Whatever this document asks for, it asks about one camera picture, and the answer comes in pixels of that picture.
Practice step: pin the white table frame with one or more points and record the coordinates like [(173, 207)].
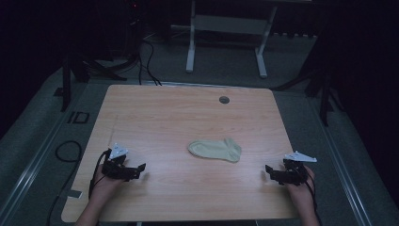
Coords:
[(226, 25)]

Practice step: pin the black tripod stand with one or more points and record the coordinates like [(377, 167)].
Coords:
[(324, 100), (66, 81)]

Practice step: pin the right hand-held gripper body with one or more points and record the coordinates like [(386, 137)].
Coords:
[(293, 172)]

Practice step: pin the person's right hand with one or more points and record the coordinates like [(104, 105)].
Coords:
[(299, 191)]

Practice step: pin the person's left hand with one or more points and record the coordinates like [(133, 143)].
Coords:
[(105, 186)]

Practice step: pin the pale green sock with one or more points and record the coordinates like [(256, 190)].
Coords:
[(216, 150)]

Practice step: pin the metal floor rail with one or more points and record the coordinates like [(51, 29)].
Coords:
[(342, 163), (34, 157)]

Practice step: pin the grey table grommet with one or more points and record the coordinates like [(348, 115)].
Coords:
[(224, 100)]

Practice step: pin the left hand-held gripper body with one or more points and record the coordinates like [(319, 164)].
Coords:
[(116, 164)]

